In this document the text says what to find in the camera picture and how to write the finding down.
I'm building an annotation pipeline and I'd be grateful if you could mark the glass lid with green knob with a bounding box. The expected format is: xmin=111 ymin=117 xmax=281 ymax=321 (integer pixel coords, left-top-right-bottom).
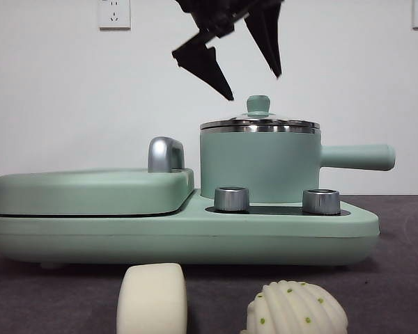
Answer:
xmin=199 ymin=95 xmax=322 ymax=131

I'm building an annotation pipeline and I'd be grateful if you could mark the plain white steamed bun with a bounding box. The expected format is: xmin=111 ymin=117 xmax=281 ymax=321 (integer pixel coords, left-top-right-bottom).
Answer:
xmin=116 ymin=263 xmax=189 ymax=334

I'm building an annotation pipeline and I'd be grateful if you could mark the ribbed bun with green dots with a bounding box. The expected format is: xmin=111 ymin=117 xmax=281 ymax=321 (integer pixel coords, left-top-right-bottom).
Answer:
xmin=239 ymin=280 xmax=349 ymax=334

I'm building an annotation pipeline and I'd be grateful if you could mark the silver control knob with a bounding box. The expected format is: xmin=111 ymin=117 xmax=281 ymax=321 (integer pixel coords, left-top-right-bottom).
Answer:
xmin=302 ymin=189 xmax=343 ymax=215
xmin=214 ymin=186 xmax=251 ymax=213

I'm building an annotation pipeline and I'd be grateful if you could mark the green breakfast machine base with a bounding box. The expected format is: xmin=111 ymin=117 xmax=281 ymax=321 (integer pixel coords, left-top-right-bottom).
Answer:
xmin=0 ymin=189 xmax=381 ymax=268

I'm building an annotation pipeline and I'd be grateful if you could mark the silver griddle cover handle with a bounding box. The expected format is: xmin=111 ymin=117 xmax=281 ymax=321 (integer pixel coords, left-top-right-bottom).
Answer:
xmin=147 ymin=136 xmax=187 ymax=173

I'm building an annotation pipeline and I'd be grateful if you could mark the green pot with handle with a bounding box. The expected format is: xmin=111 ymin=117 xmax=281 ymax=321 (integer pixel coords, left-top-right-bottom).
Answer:
xmin=199 ymin=125 xmax=396 ymax=205

